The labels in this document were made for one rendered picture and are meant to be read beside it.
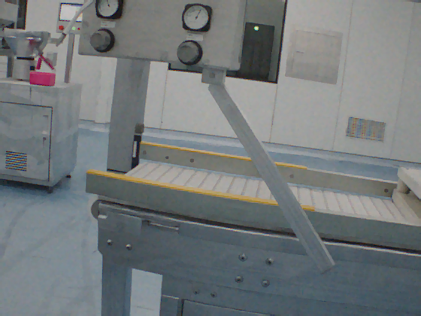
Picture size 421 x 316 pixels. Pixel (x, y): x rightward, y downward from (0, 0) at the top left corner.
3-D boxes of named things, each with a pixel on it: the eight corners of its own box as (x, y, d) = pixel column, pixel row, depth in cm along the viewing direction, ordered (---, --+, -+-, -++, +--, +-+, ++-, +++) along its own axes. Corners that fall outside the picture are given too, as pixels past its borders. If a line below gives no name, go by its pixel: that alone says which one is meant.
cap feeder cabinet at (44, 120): (-24, 183, 302) (-23, 80, 286) (9, 166, 357) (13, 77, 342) (53, 195, 302) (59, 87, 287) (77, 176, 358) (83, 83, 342)
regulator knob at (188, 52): (171, 63, 56) (175, 30, 55) (175, 64, 58) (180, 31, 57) (197, 66, 55) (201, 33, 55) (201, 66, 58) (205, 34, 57)
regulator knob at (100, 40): (84, 51, 57) (88, 18, 57) (91, 51, 60) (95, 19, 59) (107, 53, 57) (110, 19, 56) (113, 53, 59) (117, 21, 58)
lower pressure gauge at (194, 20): (179, 29, 56) (183, 1, 55) (182, 30, 57) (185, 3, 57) (208, 32, 56) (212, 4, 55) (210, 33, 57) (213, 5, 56)
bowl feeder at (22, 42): (-8, 79, 302) (-5, 27, 294) (13, 77, 337) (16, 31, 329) (52, 84, 302) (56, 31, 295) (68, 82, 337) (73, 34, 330)
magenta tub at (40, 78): (28, 84, 289) (29, 71, 288) (35, 83, 301) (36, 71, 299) (49, 86, 290) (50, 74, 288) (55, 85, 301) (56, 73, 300)
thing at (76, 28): (49, 82, 323) (58, 0, 311) (54, 81, 333) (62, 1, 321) (77, 84, 324) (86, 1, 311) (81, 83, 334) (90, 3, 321)
